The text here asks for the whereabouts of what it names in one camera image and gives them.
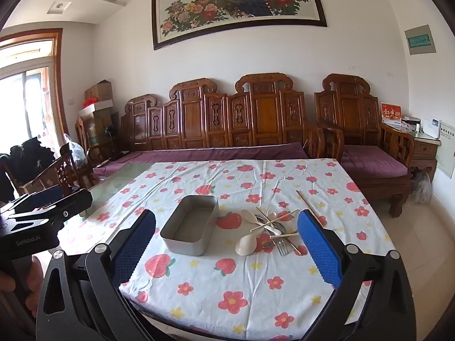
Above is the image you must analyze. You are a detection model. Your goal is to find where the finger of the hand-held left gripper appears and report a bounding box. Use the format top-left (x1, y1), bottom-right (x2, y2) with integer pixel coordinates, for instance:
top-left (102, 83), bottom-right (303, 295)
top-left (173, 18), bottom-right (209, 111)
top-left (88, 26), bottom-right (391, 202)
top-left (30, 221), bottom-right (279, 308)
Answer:
top-left (0, 188), bottom-right (94, 221)

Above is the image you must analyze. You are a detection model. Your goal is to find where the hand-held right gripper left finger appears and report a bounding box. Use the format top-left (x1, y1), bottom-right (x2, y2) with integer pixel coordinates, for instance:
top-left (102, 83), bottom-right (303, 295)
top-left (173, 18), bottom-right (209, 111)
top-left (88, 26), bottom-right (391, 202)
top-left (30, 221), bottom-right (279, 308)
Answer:
top-left (36, 209), bottom-right (157, 341)

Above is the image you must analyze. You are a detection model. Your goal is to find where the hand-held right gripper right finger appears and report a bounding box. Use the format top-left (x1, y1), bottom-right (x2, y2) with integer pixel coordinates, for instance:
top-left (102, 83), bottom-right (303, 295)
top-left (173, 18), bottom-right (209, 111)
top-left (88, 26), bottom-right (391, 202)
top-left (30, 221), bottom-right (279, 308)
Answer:
top-left (297, 209), bottom-right (416, 341)

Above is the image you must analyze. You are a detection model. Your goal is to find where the rectangular metal tray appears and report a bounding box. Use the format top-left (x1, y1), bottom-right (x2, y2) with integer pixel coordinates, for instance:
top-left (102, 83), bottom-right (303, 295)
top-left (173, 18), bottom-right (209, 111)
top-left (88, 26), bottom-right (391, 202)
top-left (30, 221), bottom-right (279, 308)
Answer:
top-left (160, 195), bottom-right (219, 256)

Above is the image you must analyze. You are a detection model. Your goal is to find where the person's left hand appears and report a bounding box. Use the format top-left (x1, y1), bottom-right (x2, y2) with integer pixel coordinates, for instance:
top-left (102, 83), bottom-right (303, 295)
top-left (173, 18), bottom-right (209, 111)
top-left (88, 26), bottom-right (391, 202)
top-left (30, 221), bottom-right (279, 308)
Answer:
top-left (0, 256), bottom-right (47, 316)

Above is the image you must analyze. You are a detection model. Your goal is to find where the copper metal chopstick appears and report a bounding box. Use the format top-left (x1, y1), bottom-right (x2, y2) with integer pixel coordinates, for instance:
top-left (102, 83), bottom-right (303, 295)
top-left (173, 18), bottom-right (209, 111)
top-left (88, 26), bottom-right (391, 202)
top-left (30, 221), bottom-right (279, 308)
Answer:
top-left (284, 236), bottom-right (303, 255)

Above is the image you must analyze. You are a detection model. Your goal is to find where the wooden lattice chair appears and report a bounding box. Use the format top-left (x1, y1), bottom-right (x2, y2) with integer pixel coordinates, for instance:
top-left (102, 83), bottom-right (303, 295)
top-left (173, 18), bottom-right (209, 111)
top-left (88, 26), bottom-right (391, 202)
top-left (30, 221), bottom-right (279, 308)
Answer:
top-left (21, 144), bottom-right (93, 196)

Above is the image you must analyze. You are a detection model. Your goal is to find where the metal fork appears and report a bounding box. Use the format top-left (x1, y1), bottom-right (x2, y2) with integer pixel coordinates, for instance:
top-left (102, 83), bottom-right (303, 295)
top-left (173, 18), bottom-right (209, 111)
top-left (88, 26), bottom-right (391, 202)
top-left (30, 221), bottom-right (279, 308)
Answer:
top-left (256, 207), bottom-right (291, 257)

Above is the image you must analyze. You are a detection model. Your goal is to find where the white plastic bag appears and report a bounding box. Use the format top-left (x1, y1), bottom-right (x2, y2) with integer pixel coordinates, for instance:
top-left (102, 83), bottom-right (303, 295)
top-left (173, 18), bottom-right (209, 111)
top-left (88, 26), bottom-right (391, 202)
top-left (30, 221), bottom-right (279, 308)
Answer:
top-left (63, 133), bottom-right (89, 171)

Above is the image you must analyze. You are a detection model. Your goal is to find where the black clothes pile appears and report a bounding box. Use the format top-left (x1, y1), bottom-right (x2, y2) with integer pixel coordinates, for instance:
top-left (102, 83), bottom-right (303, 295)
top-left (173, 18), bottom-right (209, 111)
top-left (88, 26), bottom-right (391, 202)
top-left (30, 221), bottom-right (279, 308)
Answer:
top-left (9, 137), bottom-right (57, 185)

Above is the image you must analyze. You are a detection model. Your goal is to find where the large cream plastic spoon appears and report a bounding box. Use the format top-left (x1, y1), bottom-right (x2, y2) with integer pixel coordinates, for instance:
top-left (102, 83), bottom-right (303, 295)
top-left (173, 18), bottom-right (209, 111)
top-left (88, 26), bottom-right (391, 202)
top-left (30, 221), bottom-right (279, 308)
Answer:
top-left (235, 217), bottom-right (281, 256)

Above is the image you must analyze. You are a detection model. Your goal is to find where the floral strawberry tablecloth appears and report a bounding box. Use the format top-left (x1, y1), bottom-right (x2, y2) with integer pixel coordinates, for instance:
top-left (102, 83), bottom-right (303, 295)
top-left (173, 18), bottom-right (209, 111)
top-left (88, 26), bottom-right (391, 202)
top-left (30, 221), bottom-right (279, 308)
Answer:
top-left (57, 158), bottom-right (397, 341)

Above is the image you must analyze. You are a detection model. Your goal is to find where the purple armchair cushion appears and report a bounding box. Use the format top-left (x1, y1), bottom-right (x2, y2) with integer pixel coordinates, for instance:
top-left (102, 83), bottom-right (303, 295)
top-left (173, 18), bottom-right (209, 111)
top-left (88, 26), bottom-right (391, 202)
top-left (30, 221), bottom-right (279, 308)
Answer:
top-left (341, 144), bottom-right (409, 178)

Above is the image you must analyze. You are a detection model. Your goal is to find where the brown cardboard box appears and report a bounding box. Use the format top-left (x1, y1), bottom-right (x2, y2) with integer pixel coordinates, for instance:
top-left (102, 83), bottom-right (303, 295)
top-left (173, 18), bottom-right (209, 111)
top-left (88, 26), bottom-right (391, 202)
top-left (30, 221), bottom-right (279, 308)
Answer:
top-left (84, 80), bottom-right (113, 104)

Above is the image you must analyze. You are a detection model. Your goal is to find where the clear plastic bag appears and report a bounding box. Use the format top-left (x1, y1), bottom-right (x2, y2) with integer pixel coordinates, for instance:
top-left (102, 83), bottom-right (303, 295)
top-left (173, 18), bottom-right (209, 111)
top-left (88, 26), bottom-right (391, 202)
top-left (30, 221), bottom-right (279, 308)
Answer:
top-left (409, 170), bottom-right (432, 205)

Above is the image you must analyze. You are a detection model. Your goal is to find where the carved wooden armchair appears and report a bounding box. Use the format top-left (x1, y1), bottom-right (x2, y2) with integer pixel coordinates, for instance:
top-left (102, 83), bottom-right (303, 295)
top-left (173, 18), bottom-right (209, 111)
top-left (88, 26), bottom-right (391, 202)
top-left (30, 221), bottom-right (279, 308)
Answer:
top-left (314, 73), bottom-right (416, 218)

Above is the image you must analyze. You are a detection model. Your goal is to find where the wooden side table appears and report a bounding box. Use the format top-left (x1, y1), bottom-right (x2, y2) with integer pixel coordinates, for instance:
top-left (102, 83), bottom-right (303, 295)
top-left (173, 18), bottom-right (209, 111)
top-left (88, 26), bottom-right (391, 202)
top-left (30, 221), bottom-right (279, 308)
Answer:
top-left (409, 128), bottom-right (441, 185)

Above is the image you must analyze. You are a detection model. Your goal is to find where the carved wooden sofa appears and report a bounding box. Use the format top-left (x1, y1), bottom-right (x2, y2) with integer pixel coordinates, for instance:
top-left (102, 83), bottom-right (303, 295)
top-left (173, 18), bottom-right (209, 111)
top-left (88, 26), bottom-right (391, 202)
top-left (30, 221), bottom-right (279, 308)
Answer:
top-left (119, 73), bottom-right (326, 160)

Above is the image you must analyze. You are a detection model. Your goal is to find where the red desk calendar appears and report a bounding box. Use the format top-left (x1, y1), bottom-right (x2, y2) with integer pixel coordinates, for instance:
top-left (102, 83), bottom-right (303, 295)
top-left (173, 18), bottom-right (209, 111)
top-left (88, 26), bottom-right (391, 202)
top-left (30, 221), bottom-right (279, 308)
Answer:
top-left (381, 103), bottom-right (402, 125)

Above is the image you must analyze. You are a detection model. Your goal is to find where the white router box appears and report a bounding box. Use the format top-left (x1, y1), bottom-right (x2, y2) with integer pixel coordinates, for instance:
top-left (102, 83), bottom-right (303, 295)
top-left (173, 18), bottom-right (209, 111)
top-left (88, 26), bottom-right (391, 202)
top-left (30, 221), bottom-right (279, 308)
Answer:
top-left (419, 117), bottom-right (441, 139)

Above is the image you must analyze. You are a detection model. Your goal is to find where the framed peacock painting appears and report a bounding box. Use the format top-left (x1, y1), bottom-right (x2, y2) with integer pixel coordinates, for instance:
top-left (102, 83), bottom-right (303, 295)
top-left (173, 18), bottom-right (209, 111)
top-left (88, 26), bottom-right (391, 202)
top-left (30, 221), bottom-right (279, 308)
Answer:
top-left (151, 0), bottom-right (328, 51)

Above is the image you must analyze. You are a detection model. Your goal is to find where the wooden window frame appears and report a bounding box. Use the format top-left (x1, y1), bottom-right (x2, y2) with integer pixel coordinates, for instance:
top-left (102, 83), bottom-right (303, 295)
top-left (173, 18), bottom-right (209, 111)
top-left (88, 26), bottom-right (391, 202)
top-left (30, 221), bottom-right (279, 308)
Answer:
top-left (0, 28), bottom-right (70, 157)

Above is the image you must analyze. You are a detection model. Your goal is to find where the white wall poster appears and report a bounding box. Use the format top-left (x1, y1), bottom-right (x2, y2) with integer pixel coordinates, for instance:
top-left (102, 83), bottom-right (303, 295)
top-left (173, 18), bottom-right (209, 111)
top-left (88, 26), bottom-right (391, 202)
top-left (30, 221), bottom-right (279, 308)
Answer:
top-left (435, 121), bottom-right (455, 180)

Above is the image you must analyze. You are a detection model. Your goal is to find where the grey wall panel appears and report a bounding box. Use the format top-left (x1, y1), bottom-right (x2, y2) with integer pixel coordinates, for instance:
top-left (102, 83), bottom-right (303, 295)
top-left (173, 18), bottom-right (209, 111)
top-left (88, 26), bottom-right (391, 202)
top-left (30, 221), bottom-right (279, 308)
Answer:
top-left (404, 25), bottom-right (437, 55)

